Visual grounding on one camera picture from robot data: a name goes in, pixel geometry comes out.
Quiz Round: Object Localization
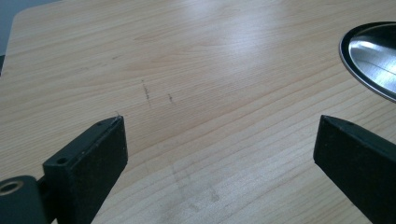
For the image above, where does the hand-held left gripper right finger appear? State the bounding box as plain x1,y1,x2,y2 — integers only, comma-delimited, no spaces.
313,114,396,224

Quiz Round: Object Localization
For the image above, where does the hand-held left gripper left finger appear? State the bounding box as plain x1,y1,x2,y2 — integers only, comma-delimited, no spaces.
42,115,129,224

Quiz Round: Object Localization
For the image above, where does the round steel plate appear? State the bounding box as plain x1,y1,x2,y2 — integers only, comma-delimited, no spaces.
338,21,396,104

